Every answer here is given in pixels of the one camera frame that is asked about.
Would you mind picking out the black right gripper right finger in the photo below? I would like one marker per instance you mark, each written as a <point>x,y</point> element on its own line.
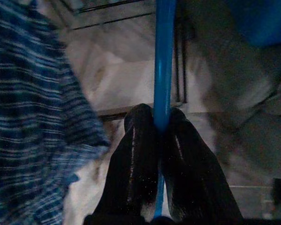
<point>196,182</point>

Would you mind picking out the blue plaid shirt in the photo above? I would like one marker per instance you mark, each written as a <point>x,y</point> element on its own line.
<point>37,105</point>

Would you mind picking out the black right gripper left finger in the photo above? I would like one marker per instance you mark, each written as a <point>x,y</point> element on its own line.
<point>131,175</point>

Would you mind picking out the blue plastic hanger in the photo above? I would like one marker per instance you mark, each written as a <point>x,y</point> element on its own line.
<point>164,70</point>

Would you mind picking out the blue plastic storage box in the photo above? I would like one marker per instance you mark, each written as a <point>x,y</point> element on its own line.
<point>260,21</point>

